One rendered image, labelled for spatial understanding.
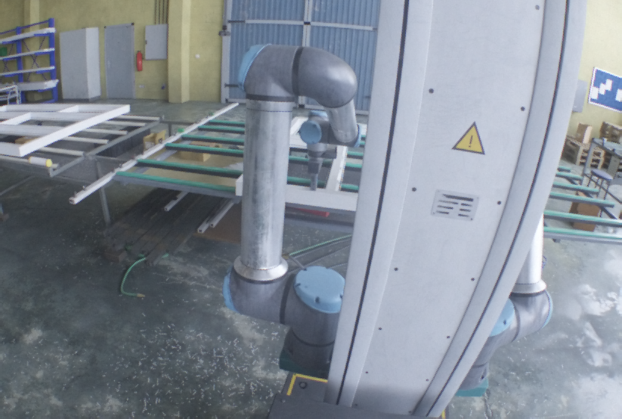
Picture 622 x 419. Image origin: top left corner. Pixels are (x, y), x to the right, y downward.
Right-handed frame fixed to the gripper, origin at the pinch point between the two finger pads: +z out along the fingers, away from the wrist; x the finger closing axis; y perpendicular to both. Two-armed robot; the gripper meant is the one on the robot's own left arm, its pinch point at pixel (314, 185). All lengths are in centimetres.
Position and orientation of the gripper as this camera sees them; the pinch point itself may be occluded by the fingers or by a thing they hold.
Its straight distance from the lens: 155.8
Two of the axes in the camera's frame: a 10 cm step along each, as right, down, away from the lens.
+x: -1.5, 3.9, -9.1
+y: -9.9, -1.2, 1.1
